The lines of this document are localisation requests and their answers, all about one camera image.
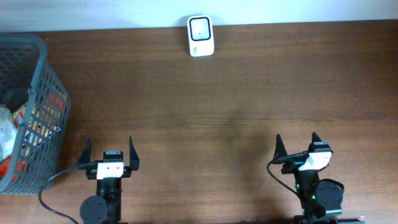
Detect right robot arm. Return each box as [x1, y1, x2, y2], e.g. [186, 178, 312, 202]
[269, 133, 345, 223]

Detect white barcode scanner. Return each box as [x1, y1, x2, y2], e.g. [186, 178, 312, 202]
[187, 15, 215, 57]

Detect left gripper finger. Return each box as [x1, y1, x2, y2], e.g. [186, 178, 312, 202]
[78, 139, 91, 165]
[129, 136, 139, 170]

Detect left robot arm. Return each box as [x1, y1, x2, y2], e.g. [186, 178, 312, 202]
[78, 139, 139, 223]

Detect items inside basket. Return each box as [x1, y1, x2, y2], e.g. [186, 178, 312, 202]
[0, 93, 68, 184]

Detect left black cable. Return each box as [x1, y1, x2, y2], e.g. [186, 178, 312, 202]
[38, 162, 100, 224]

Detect grey plastic basket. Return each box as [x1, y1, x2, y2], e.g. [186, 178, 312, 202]
[1, 34, 71, 195]

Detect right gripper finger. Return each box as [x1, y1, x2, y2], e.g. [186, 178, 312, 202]
[308, 132, 323, 152]
[272, 134, 287, 164]

